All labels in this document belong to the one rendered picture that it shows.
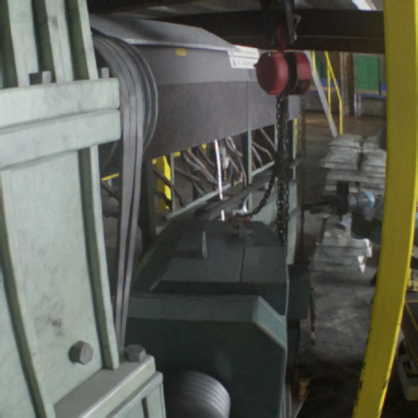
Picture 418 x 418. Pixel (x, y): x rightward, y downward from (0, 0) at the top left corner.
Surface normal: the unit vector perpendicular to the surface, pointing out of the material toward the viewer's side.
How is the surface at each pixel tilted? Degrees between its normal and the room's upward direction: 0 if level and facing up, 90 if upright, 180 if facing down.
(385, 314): 90
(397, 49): 90
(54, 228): 90
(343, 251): 63
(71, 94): 90
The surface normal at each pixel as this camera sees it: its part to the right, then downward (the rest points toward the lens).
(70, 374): 0.89, 0.11
